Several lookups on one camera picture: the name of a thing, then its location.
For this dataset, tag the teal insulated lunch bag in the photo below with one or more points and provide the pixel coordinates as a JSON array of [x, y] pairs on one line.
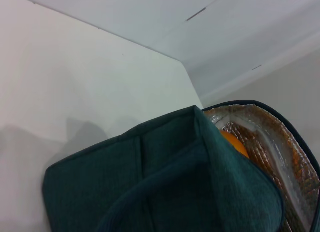
[[162, 187]]

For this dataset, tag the orange yellow pear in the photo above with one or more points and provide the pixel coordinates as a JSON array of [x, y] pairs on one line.
[[236, 144]]

